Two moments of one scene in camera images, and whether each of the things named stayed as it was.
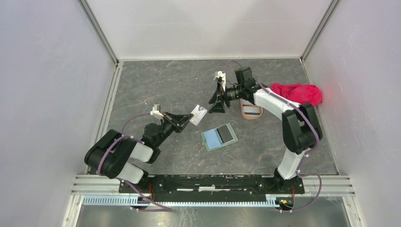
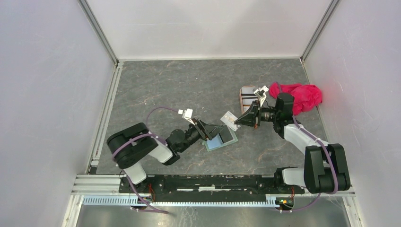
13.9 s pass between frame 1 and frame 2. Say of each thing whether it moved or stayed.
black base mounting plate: stayed
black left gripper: moved
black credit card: stayed
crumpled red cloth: stayed
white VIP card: moved
